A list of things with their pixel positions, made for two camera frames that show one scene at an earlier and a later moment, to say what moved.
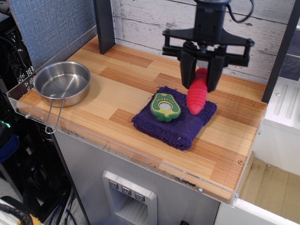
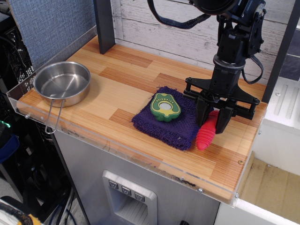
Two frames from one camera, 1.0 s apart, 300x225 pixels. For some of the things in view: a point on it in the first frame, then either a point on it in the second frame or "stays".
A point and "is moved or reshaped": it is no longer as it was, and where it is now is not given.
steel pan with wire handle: x=60 y=82 stays
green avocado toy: x=164 y=107 stays
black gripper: x=209 y=33 to x=223 y=91
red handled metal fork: x=198 y=93 is moved or reshaped
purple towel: x=181 y=131 stays
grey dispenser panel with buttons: x=129 y=203 stays
